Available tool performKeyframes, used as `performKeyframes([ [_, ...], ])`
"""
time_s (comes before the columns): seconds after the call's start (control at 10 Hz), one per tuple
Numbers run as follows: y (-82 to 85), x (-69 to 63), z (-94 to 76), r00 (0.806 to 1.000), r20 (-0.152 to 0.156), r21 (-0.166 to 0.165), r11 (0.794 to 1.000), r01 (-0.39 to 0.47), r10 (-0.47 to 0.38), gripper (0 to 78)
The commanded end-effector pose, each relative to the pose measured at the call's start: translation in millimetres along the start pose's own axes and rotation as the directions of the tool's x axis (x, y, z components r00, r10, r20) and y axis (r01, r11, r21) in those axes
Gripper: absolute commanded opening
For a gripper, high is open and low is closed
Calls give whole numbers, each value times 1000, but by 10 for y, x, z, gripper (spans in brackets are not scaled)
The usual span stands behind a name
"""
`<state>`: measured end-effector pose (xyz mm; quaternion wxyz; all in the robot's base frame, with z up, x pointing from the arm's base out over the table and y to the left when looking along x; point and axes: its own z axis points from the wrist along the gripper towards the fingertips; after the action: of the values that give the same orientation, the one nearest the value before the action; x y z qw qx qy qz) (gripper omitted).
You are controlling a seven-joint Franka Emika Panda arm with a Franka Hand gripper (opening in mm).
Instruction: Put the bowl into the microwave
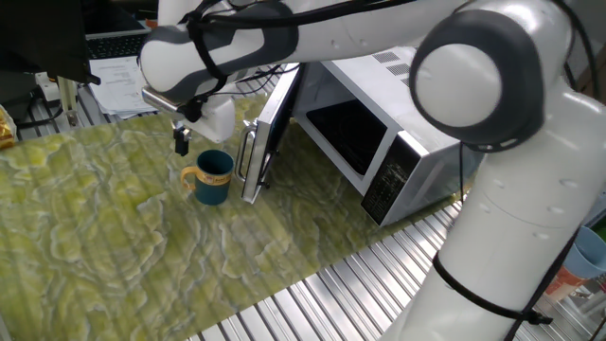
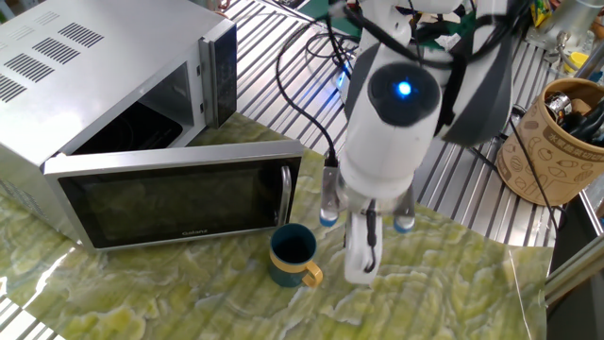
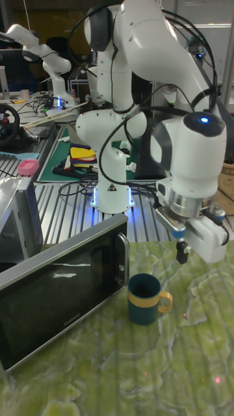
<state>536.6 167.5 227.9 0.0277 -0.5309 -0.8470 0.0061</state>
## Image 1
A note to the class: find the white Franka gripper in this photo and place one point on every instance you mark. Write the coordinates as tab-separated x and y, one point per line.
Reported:
218	123

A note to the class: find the black glass microwave door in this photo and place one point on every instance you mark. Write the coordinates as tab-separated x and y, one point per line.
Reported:
265	128

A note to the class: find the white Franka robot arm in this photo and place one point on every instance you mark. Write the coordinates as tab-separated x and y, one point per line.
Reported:
497	213

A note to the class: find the silver microwave oven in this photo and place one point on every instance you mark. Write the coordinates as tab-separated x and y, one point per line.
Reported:
440	180

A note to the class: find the white printed paper stack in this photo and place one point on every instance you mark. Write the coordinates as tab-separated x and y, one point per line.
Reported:
113	85

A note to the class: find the black keyboard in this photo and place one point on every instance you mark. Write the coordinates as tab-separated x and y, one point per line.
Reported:
113	46

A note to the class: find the small orange object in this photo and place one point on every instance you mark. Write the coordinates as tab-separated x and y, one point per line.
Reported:
150	23

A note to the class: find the green marble pattern mat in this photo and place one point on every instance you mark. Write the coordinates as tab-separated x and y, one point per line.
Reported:
118	260

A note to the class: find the white power strip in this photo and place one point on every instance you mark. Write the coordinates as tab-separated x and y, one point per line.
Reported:
46	85

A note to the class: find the black monitor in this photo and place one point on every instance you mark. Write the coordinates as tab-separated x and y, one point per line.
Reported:
42	38

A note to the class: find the golden snack bag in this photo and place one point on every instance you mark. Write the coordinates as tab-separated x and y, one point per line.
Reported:
5	130

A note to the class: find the orange cup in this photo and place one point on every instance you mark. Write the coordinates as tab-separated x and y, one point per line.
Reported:
563	284

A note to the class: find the stack of light blue cups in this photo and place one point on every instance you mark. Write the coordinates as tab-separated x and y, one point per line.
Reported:
587	256

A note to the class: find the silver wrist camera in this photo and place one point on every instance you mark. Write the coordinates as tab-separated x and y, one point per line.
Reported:
158	100

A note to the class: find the short aluminium post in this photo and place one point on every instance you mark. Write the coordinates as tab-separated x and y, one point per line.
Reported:
67	99

